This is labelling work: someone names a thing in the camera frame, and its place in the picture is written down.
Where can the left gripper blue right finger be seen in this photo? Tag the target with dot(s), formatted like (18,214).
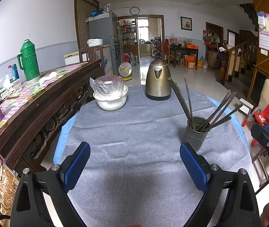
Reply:
(240,207)

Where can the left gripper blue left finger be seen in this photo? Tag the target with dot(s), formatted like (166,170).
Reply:
(29,207)

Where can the dark metal chopstick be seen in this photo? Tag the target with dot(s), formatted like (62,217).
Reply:
(190,106)
(222,103)
(233,94)
(173,87)
(221,121)
(182,102)
(231,113)

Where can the red plastic child chair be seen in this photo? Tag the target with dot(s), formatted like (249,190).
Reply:
(261,117)

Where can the white small step stool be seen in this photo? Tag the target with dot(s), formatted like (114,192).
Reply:
(246,106)

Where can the blue table mat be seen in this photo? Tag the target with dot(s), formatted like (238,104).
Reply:
(64,137)

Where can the grey metal utensil holder cup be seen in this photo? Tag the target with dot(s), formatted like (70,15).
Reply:
(193,137)

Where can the wooden staircase railing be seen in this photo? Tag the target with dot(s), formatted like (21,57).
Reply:
(238,60)

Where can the dark carved wooden sideboard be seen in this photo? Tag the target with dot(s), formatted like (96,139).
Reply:
(27,136)

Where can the grey table cloth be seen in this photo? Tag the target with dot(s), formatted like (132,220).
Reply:
(134,174)

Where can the orange box on table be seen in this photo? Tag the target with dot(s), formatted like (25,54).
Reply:
(191,46)

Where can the gold electric kettle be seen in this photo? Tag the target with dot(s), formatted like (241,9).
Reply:
(158,86)

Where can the dark wooden dining table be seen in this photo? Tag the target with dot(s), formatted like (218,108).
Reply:
(185,51)

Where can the white bowl with plastic bag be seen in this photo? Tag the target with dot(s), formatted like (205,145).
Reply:
(109,91)

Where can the green thermos flask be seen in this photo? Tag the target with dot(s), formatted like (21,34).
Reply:
(27,61)

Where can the white electric fan heater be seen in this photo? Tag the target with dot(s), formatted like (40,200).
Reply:
(125,70)

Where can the wooden chair behind table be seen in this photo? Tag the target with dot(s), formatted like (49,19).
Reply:
(90,53)

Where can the grey refrigerator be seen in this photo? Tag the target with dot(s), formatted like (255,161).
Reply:
(105,26)

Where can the pink wall calendar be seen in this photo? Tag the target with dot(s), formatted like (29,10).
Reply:
(263,22)

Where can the framed wall picture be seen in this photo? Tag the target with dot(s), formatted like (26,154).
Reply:
(186,23)

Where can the round wall clock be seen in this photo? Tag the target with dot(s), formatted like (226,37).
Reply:
(134,10)

